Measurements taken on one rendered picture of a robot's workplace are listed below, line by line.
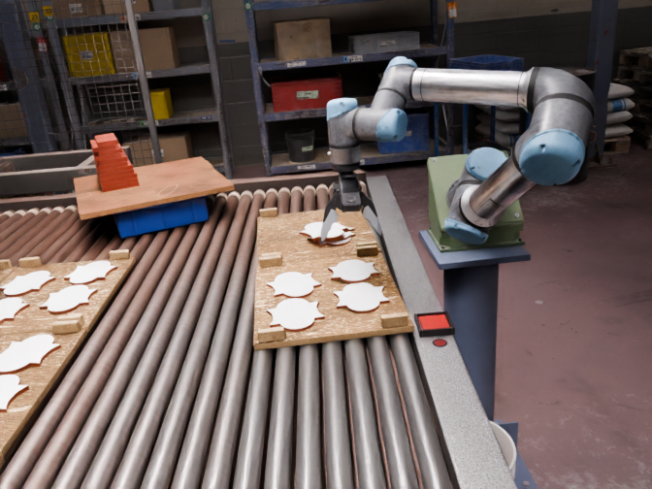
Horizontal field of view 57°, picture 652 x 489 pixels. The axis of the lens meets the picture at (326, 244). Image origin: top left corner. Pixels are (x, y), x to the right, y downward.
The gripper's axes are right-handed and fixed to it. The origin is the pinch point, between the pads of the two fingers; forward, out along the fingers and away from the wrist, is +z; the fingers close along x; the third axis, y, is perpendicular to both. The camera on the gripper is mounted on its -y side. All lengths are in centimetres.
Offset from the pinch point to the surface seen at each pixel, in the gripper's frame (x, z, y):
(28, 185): 126, 5, 109
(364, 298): -0.6, 8.0, -17.0
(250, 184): 32, 8, 89
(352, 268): 0.3, 7.7, -0.4
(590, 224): -185, 103, 235
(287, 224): 17.2, 8.8, 40.4
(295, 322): 15.9, 8.0, -25.1
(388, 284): -7.6, 8.9, -9.6
